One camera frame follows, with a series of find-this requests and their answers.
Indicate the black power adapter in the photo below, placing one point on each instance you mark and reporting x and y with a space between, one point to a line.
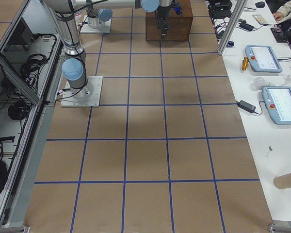
246 106

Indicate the dark wooden drawer cabinet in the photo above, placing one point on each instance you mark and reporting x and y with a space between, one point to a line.
179 26

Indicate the teach pendant near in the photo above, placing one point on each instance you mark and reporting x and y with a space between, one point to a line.
278 103

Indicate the yellow orange tool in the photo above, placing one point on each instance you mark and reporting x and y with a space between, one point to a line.
244 63

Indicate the white light bulb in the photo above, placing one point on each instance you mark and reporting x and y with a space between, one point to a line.
258 83

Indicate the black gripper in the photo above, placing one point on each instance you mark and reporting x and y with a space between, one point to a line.
163 11

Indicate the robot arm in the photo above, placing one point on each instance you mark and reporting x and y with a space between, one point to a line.
73 68
100 12

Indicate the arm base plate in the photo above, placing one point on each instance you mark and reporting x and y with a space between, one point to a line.
87 97
95 26

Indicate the teach pendant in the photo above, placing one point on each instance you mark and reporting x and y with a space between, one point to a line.
262 59
278 103

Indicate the aluminium frame post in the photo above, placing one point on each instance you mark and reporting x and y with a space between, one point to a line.
238 9

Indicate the cardboard tube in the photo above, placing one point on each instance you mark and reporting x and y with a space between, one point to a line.
283 181

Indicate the teach pendant far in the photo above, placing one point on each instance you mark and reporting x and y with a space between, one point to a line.
262 59

